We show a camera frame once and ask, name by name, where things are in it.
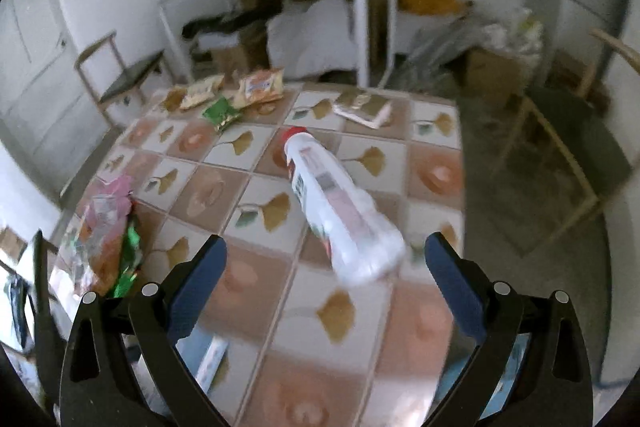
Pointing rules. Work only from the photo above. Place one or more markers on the clear orange snack bag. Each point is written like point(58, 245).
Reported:
point(100, 257)

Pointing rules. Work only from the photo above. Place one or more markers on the pink plastic bag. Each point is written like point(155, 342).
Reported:
point(112, 197)

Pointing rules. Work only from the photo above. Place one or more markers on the white door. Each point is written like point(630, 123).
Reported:
point(40, 57)

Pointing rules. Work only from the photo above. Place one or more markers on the white plastic bottle red cap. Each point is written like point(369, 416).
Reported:
point(340, 207)

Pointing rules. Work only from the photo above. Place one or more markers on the yellow snack packet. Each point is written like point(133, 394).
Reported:
point(200, 92)

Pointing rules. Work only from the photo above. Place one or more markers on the black cloth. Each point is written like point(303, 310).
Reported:
point(230, 21)

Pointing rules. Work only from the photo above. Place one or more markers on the cardboard box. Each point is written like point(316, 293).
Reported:
point(495, 74)

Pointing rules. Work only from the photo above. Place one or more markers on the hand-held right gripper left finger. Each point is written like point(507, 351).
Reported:
point(195, 292)

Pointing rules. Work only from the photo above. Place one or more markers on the green snack packet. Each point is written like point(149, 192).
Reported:
point(221, 114)

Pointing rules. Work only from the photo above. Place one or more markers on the small orange snack packet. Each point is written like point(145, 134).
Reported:
point(261, 88)

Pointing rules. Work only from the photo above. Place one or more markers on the colourful printed bag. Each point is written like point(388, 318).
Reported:
point(19, 314)

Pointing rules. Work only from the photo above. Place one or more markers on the small wooden stool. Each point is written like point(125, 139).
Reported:
point(580, 77)

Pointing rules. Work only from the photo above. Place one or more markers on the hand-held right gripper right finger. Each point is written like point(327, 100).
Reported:
point(457, 292)

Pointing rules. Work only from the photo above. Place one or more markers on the white sack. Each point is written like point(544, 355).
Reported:
point(312, 37)

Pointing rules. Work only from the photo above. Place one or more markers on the green foil wrapper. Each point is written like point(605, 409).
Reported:
point(131, 252)

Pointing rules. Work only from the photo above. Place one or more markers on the patterned tablecloth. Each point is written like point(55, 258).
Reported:
point(300, 332)

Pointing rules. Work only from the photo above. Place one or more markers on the white blue carton box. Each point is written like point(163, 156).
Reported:
point(212, 362)

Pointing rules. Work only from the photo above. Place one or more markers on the box with shiny lid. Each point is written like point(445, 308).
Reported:
point(362, 109)

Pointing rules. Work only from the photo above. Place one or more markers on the white plastic bags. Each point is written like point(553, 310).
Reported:
point(512, 34)

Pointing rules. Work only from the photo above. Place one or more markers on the clear crumpled plastic bag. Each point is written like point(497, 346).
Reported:
point(435, 49)

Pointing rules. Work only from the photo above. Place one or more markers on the small yellow packet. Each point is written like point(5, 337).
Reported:
point(174, 101)

